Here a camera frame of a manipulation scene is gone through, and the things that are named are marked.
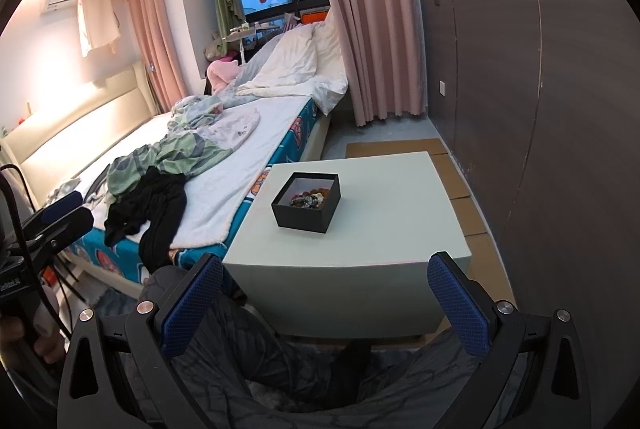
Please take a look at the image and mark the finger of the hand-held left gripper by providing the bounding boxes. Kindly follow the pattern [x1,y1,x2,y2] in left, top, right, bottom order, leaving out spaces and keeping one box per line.
[40,190,85,222]
[20,208,96,255]

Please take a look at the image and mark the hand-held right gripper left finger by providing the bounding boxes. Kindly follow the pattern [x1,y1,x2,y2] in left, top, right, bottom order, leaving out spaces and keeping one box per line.
[57,253,226,429]

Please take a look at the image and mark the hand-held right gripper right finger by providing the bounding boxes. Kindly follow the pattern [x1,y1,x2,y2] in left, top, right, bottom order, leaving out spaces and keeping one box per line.
[426,251,590,429]

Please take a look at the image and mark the black jewelry box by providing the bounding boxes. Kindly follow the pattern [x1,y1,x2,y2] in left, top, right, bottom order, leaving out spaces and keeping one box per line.
[271,172,342,234]

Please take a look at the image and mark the person's left hand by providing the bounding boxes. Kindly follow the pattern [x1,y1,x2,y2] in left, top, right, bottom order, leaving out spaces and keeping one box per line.
[0,315,68,366]

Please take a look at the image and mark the beige padded headboard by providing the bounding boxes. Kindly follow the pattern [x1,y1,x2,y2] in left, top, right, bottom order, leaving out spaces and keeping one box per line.
[0,59,157,211]

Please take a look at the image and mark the black clothes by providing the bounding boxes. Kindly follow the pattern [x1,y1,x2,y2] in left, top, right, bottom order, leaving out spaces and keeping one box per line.
[103,166,189,271]

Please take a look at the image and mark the person's grey patterned pants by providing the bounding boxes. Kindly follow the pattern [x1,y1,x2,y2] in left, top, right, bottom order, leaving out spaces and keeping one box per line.
[92,265,501,429]

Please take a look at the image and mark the green patterned blanket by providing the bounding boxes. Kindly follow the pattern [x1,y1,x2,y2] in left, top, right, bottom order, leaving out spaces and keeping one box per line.
[107,95,237,198]

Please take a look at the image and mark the flattened cardboard sheet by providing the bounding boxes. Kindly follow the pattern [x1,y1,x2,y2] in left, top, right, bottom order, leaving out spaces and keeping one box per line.
[345,138,453,161]

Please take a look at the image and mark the pale printed garment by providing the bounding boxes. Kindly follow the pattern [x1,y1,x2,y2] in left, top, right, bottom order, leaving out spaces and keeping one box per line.
[200,106,262,151]

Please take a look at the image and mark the white hanging garment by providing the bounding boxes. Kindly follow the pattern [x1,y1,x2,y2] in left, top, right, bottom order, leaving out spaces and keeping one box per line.
[75,0,122,58]

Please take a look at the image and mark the pink curtain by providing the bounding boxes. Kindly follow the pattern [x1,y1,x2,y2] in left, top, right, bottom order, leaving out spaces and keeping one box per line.
[124,0,192,115]
[306,0,429,128]

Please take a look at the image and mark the pink garment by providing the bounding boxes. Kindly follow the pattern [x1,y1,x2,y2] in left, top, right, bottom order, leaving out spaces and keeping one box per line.
[207,59,246,96]

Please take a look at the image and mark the beige bed base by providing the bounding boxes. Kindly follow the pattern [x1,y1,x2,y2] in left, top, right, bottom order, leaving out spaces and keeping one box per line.
[300,114,334,166]

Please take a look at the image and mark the plush toy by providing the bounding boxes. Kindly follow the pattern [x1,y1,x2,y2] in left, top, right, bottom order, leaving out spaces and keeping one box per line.
[202,30,227,61]

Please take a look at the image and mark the small white side table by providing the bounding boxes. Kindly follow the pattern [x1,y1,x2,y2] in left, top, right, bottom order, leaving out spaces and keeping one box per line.
[226,22,262,66]

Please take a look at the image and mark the white duvet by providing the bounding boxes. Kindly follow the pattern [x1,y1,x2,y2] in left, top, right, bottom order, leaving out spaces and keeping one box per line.
[235,22,350,116]

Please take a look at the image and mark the black cable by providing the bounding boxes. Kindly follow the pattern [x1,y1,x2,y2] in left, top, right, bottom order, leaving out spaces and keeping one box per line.
[0,164,73,340]

